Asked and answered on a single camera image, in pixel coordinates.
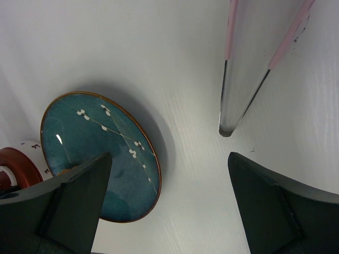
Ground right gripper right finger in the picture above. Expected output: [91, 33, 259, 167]
[228, 152, 338, 253]

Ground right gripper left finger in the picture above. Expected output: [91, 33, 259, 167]
[1, 152, 112, 253]

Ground red round lid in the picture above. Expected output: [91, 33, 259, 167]
[1, 148, 43, 193]

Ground pink steel tongs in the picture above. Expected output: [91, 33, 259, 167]
[219, 1, 314, 137]

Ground round steel lunch box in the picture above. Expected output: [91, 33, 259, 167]
[20, 141, 52, 180]

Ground blue ceramic plate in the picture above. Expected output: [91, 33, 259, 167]
[40, 92, 162, 223]

